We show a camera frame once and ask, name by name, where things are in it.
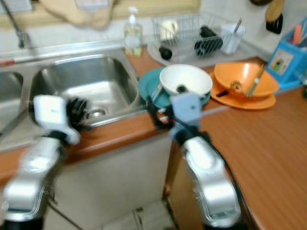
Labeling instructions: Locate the blue chopstick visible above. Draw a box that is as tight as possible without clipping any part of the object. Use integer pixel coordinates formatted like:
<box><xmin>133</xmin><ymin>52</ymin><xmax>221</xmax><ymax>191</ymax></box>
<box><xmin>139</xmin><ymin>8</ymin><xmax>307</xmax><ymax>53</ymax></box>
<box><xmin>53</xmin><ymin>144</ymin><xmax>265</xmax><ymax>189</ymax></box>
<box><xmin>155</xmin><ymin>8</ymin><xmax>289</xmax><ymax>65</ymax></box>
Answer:
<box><xmin>150</xmin><ymin>85</ymin><xmax>161</xmax><ymax>104</ymax></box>
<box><xmin>151</xmin><ymin>84</ymin><xmax>163</xmax><ymax>103</ymax></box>

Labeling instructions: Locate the teal plate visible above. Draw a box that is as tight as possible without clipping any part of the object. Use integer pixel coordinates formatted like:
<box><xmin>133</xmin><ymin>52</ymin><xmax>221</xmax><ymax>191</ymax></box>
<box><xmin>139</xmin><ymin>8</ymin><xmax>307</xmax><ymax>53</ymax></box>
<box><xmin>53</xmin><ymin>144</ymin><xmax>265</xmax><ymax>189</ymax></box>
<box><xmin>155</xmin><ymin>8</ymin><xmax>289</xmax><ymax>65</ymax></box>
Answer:
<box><xmin>138</xmin><ymin>67</ymin><xmax>212</xmax><ymax>110</ymax></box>

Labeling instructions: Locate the white bowl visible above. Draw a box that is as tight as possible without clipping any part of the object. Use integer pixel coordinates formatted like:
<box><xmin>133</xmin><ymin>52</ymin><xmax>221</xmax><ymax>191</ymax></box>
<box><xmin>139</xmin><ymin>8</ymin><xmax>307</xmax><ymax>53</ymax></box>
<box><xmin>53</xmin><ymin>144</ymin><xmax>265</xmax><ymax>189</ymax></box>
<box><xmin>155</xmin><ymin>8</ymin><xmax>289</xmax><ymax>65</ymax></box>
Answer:
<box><xmin>159</xmin><ymin>64</ymin><xmax>213</xmax><ymax>99</ymax></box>

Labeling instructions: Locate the stainless steel double sink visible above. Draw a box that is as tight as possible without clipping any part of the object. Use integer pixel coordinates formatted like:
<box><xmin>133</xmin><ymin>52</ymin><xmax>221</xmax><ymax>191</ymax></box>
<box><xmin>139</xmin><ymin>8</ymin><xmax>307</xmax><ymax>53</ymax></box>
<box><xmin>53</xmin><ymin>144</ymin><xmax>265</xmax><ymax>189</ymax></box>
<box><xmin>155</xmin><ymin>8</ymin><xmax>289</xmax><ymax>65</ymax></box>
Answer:
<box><xmin>0</xmin><ymin>43</ymin><xmax>161</xmax><ymax>154</ymax></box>

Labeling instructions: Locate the grey drain tray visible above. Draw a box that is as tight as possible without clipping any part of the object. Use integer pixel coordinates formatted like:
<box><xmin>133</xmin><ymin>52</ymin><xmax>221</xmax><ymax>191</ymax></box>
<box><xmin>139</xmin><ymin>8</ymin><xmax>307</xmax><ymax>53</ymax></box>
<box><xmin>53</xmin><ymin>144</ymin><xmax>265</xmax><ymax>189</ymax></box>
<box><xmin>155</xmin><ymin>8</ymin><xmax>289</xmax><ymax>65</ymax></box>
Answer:
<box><xmin>146</xmin><ymin>38</ymin><xmax>264</xmax><ymax>67</ymax></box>

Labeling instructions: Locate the white cabinet door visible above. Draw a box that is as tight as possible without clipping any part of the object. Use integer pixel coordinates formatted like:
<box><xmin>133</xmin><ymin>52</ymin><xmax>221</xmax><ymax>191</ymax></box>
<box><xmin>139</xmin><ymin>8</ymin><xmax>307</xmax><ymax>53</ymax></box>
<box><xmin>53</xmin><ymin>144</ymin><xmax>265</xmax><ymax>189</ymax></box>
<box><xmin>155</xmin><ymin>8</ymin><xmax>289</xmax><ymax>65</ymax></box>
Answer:
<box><xmin>46</xmin><ymin>134</ymin><xmax>173</xmax><ymax>230</ymax></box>

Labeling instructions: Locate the brown cabinet door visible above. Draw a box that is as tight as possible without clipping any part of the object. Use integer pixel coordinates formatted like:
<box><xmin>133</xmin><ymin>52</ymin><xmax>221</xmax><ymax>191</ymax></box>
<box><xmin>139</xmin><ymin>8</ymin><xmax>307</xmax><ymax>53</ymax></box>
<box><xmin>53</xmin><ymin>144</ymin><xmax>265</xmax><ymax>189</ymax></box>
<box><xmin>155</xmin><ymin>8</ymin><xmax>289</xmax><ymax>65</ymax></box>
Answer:
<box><xmin>165</xmin><ymin>141</ymin><xmax>209</xmax><ymax>230</ymax></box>

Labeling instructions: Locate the orange plate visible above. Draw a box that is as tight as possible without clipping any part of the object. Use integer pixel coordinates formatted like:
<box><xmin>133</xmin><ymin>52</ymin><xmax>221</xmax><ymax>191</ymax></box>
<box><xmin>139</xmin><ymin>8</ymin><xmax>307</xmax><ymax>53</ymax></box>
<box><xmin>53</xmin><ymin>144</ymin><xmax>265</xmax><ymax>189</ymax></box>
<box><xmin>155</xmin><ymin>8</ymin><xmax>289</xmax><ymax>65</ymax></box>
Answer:
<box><xmin>210</xmin><ymin>77</ymin><xmax>276</xmax><ymax>111</ymax></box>

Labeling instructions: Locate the floral soap pump bottle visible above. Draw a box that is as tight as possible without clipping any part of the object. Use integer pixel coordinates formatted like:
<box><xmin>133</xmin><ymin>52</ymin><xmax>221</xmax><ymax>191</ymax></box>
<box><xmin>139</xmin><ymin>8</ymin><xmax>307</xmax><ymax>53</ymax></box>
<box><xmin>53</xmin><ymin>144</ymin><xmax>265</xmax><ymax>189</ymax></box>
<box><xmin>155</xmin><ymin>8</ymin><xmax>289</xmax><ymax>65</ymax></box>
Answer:
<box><xmin>123</xmin><ymin>7</ymin><xmax>143</xmax><ymax>57</ymax></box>

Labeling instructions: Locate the cream mug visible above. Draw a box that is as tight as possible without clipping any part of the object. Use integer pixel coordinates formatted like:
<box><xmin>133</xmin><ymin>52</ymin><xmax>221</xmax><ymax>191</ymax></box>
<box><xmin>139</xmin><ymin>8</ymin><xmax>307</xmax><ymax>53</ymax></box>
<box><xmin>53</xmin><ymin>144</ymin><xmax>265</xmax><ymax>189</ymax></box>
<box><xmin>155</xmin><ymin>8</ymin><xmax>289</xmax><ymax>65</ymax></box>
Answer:
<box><xmin>157</xmin><ymin>19</ymin><xmax>179</xmax><ymax>41</ymax></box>

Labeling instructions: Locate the orange bowl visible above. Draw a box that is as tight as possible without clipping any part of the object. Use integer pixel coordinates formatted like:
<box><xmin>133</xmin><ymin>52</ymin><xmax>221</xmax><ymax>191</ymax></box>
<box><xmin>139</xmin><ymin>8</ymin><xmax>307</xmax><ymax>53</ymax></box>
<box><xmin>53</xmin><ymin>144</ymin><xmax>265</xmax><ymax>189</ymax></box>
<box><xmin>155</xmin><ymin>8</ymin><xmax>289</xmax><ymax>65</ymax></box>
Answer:
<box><xmin>214</xmin><ymin>61</ymin><xmax>280</xmax><ymax>99</ymax></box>

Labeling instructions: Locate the green patterned utensil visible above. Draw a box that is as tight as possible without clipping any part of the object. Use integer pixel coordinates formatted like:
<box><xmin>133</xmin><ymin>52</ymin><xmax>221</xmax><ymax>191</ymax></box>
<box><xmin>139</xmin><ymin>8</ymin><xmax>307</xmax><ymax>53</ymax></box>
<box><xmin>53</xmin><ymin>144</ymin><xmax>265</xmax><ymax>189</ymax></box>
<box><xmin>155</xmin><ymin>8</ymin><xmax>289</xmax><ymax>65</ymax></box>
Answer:
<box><xmin>247</xmin><ymin>65</ymin><xmax>267</xmax><ymax>99</ymax></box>

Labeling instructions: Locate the metal faucet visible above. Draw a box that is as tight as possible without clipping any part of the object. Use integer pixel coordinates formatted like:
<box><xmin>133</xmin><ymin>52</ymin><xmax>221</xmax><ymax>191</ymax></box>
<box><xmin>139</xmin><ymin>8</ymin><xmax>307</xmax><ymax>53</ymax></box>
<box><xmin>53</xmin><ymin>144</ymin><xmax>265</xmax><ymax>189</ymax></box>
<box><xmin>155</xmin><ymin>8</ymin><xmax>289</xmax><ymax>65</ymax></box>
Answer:
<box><xmin>0</xmin><ymin>0</ymin><xmax>32</xmax><ymax>48</ymax></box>

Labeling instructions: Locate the white cutlery cup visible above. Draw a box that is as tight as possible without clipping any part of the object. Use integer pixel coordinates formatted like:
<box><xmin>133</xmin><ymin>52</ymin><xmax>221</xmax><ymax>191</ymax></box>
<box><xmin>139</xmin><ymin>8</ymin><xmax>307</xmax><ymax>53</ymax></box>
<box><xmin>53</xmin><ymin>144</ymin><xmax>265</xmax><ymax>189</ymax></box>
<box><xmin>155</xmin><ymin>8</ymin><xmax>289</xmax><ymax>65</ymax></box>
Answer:
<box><xmin>221</xmin><ymin>23</ymin><xmax>246</xmax><ymax>54</ymax></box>

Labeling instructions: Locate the clear container with blue rim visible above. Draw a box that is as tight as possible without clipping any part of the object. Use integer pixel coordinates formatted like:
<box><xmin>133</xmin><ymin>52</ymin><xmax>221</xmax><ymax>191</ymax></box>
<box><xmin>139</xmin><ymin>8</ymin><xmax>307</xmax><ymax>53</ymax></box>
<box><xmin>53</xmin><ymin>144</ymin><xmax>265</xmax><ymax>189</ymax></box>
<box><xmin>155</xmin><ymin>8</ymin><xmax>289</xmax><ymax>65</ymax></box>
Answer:
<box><xmin>74</xmin><ymin>0</ymin><xmax>116</xmax><ymax>10</ymax></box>

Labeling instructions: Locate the grey ribbed sill item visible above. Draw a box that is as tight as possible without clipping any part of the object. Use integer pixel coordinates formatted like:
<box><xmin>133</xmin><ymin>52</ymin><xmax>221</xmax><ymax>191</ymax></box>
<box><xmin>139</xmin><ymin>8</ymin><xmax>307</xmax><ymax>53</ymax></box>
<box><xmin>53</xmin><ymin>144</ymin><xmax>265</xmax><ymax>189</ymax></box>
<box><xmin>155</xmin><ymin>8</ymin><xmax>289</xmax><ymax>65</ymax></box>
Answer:
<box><xmin>5</xmin><ymin>0</ymin><xmax>35</xmax><ymax>12</ymax></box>

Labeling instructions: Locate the blue box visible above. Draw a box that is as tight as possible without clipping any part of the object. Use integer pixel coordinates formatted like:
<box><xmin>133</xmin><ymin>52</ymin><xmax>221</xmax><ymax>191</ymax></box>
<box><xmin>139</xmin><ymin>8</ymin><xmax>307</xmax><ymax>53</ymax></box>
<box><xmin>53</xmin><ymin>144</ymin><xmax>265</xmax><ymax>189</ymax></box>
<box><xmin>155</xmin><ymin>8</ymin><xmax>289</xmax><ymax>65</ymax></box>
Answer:
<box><xmin>266</xmin><ymin>24</ymin><xmax>307</xmax><ymax>92</ymax></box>

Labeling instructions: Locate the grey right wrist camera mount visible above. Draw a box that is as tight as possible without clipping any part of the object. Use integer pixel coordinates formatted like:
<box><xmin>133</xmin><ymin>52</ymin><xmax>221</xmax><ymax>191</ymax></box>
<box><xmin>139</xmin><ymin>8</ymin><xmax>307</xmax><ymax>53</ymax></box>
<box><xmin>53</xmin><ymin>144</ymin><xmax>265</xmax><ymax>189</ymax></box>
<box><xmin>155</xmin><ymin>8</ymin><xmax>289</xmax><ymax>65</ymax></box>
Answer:
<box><xmin>170</xmin><ymin>92</ymin><xmax>203</xmax><ymax>129</ymax></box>

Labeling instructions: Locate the white wire dish rack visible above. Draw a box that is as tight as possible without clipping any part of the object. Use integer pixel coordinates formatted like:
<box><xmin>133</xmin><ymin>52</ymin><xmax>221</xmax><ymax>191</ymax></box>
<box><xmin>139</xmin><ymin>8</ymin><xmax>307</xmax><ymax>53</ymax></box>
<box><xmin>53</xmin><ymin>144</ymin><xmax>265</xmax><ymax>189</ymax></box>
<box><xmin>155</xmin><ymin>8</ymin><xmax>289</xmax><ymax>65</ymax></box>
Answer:
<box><xmin>151</xmin><ymin>13</ymin><xmax>245</xmax><ymax>57</ymax></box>

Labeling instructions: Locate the wooden window frame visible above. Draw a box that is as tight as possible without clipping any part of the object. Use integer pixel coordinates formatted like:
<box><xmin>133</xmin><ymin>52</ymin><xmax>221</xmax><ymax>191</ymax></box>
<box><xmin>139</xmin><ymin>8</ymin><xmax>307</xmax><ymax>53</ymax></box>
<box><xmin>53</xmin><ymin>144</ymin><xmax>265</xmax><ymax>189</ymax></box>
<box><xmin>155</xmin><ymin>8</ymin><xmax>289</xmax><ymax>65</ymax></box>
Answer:
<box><xmin>0</xmin><ymin>0</ymin><xmax>202</xmax><ymax>27</ymax></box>

